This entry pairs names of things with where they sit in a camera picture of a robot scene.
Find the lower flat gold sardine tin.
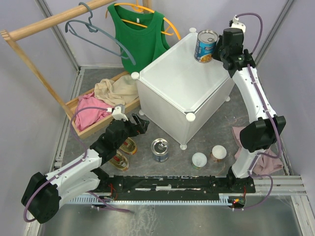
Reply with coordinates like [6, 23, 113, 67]
[108, 151, 129, 171]

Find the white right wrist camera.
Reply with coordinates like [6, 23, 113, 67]
[229, 15, 246, 33]

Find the flat gold sardine tin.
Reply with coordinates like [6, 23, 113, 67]
[119, 137, 137, 155]
[108, 151, 129, 171]

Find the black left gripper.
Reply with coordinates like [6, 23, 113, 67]
[115, 113, 149, 149]

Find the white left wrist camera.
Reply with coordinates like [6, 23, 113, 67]
[112, 104, 128, 121]

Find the green tank top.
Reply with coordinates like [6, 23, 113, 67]
[107, 2, 171, 74]

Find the beige crumpled cloth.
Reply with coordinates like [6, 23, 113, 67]
[94, 74, 138, 106]

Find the orange clothes hanger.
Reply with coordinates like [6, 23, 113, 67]
[105, 2, 182, 41]

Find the light blue cable duct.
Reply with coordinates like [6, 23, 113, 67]
[66, 193, 242, 206]

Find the blue chicken noodle soup can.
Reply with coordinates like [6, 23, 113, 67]
[194, 29, 219, 63]

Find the white plastic cube cabinet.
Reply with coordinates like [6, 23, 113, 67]
[131, 28, 234, 150]

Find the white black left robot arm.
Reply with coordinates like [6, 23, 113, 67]
[21, 114, 150, 224]

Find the upper flat gold sardine tin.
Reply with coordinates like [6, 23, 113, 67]
[119, 137, 137, 155]

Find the mauve pink cloth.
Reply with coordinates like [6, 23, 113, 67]
[232, 126, 283, 175]

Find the grey blue clothes hanger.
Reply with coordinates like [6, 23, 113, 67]
[64, 1, 136, 65]

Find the blue labelled open-top can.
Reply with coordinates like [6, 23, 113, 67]
[151, 138, 169, 162]

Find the green labelled can white lid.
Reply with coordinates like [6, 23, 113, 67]
[191, 152, 207, 170]

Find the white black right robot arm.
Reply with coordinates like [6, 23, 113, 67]
[213, 28, 286, 192]

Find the yellow labelled can white lid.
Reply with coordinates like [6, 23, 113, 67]
[210, 145, 227, 162]

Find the pink crumpled cloth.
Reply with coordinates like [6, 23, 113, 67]
[75, 92, 113, 132]

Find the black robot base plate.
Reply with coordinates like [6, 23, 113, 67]
[93, 176, 256, 201]

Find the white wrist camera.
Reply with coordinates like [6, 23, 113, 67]
[229, 15, 246, 33]
[112, 104, 128, 121]

